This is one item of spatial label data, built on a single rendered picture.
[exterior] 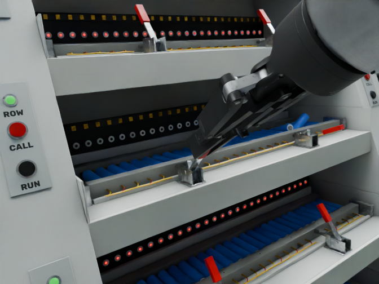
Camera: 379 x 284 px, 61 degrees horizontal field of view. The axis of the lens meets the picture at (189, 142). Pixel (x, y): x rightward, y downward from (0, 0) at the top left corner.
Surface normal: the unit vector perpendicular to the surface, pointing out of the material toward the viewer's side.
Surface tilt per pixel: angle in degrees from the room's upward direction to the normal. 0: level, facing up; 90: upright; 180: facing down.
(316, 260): 19
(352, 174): 90
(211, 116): 92
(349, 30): 112
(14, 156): 90
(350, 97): 90
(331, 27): 104
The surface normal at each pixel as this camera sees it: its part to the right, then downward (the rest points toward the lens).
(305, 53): -0.68, 0.45
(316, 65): -0.52, 0.63
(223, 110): -0.89, 0.26
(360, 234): -0.10, -0.97
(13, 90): 0.49, -0.21
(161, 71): 0.55, 0.12
